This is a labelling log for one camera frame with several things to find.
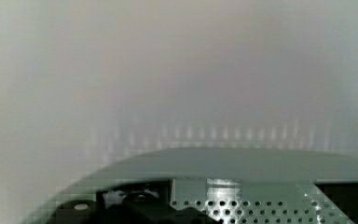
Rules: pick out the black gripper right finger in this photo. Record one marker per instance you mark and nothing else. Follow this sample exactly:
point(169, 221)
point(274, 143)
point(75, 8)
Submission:
point(344, 196)

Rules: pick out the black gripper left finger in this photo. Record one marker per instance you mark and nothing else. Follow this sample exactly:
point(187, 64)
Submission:
point(139, 203)

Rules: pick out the mint green strainer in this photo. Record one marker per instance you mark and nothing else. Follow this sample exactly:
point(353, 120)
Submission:
point(232, 185)

